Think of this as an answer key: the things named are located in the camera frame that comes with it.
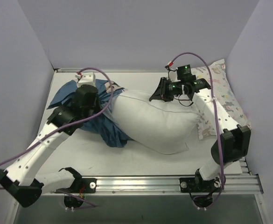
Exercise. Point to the aluminium mounting rail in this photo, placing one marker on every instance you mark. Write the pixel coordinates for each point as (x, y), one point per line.
(153, 185)

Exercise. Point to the floral deer print pillow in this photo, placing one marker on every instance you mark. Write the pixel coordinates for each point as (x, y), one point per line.
(226, 98)

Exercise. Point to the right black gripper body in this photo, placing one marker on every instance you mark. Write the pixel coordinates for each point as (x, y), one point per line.
(162, 88)

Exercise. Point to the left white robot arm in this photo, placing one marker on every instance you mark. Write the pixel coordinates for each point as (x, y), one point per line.
(21, 179)

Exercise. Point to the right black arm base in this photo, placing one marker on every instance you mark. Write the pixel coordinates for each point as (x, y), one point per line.
(197, 184)

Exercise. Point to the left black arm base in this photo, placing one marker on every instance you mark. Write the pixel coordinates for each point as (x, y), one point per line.
(84, 185)

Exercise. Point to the white pillow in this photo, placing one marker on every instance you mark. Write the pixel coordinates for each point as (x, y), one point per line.
(164, 127)

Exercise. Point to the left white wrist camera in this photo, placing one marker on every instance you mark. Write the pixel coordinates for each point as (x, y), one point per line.
(88, 78)

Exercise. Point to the blue cartoon mouse pillowcase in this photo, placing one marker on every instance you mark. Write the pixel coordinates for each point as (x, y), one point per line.
(103, 124)

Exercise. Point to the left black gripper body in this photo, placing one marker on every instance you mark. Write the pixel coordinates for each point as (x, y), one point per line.
(89, 102)

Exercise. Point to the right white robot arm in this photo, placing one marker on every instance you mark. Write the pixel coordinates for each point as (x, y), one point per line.
(232, 139)

